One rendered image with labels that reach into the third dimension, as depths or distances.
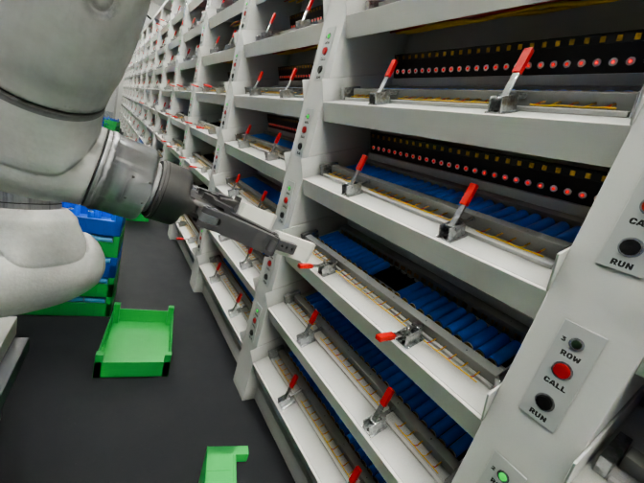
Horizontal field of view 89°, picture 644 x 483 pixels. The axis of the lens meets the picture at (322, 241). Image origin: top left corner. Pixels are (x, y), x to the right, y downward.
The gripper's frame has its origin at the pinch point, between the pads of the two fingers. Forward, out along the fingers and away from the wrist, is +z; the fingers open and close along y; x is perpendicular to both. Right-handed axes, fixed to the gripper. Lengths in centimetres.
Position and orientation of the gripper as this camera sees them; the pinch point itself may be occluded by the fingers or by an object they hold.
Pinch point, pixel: (284, 234)
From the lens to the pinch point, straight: 53.1
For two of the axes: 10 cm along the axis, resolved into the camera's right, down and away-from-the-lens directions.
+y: 5.2, 3.7, -7.7
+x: 4.4, -8.9, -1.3
